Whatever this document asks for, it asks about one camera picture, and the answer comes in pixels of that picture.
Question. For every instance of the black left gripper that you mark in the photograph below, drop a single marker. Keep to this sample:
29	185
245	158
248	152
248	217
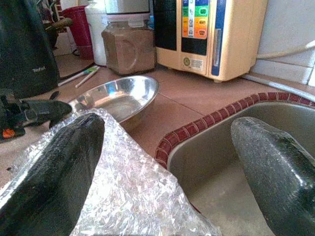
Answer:
11	115

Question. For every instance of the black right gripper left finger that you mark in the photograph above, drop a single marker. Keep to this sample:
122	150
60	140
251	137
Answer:
54	177

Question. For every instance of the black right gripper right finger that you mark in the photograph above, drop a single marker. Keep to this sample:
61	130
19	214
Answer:
283	177

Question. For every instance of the stainless steel bowl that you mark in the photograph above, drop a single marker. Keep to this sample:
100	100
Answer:
123	98

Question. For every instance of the white green plastic stick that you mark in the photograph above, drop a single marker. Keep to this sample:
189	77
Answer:
87	77
73	78

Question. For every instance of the black electric kettle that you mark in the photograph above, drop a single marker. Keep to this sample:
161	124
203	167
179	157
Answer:
24	49

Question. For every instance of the stainless steel sink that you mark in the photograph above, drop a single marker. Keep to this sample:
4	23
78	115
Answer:
209	159

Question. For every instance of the red plastic container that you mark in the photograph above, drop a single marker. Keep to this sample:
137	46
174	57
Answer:
78	29

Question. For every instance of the white plastic jug green lid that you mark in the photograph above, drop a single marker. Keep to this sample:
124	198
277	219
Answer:
96	37

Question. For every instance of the clear bubble wrap sheet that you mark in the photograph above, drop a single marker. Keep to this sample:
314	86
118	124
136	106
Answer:
135	184

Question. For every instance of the clear jar of brown powder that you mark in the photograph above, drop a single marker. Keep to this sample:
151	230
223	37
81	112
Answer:
128	49

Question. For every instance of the white plastic container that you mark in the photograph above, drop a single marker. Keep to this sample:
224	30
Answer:
128	6

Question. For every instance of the cream water ionizer machine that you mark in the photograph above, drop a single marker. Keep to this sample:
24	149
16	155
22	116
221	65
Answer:
233	37

